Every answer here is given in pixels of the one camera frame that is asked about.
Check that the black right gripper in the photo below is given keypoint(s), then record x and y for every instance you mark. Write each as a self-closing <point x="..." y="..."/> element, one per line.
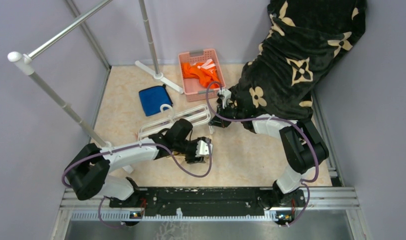
<point x="217" y="121"/>

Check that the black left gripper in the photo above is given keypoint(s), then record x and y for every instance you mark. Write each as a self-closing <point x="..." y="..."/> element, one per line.
<point x="192" y="159"/>

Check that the white plastic clip hanger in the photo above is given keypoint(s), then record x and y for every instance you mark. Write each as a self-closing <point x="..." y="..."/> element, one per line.
<point x="197" y="116"/>

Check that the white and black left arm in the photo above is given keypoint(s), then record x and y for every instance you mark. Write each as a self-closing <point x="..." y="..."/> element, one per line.
<point x="88" y="174"/>

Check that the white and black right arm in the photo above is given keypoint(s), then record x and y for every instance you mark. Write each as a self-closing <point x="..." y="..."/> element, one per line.
<point x="303" y="145"/>

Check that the orange garment in basket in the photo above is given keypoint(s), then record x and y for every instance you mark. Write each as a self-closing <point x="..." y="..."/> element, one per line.
<point x="205" y="74"/>

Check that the pink plastic basket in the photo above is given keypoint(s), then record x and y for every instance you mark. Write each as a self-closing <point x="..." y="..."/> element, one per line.
<point x="192" y="89"/>

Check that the blue folded cloth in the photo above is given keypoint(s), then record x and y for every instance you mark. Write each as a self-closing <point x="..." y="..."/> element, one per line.
<point x="152" y="98"/>

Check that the black floral blanket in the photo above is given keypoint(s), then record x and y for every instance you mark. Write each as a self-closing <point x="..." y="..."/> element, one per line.
<point x="306" y="39"/>

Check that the metal drying rack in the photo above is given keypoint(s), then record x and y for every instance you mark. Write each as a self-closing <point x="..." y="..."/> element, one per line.
<point x="43" y="136"/>

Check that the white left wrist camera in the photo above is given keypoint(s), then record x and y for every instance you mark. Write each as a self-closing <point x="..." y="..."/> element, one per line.
<point x="203" y="148"/>

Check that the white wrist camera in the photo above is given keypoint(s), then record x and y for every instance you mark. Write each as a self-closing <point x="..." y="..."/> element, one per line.
<point x="224" y="97"/>
<point x="203" y="148"/>

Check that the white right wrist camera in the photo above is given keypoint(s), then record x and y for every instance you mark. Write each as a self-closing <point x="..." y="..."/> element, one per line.
<point x="224" y="97"/>

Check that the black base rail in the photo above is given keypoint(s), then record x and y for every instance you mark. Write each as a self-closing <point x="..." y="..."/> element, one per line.
<point x="209" y="202"/>

